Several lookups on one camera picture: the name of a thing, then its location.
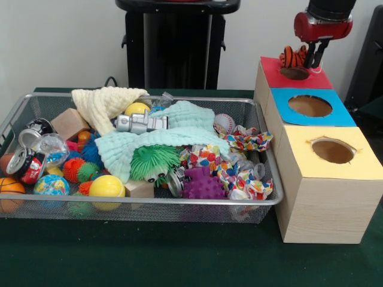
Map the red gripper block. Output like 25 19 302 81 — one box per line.
293 11 354 68

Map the orange striped tiger toy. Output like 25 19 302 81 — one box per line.
279 44 309 69

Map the mint waffle cloth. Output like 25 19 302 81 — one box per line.
95 100 232 182

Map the silver toy camera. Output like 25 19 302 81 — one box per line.
115 109 169 133

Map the cream waffle cloth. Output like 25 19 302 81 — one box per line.
71 86 150 136

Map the wooden box with three holes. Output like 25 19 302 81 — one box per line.
254 56 383 245

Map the shallow clear mesh bin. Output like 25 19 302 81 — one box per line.
0 91 284 224

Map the black upright panel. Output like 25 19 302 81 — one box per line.
344 4 383 111

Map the colourful confetti print packet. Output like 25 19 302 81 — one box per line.
179 125 273 201

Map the white baseball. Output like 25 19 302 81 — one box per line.
214 114 237 135

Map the purple spiky ball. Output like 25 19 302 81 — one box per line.
181 166 228 200

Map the yellow ball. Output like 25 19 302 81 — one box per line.
124 102 151 117
89 174 126 198

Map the green spiky ball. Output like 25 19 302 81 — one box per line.
129 145 181 184

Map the dark green tablecloth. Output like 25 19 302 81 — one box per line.
0 86 383 287

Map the blue globe ball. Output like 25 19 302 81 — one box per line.
33 175 71 197

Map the silver drink can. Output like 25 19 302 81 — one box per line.
5 146 48 185
18 118 55 150

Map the brown toy football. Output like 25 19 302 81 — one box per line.
0 153 16 177

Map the orange toy basketball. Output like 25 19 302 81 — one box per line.
0 177 26 195

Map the black pedestal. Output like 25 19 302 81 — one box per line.
115 0 242 90

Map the black cable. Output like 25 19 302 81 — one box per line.
104 76 130 88

